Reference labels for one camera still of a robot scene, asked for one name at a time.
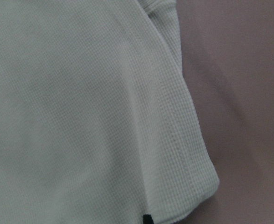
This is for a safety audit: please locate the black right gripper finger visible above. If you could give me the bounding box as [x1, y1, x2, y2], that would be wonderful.
[143, 214, 152, 224]

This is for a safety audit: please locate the sage green long-sleeve shirt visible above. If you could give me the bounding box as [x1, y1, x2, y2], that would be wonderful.
[0, 0, 219, 224]

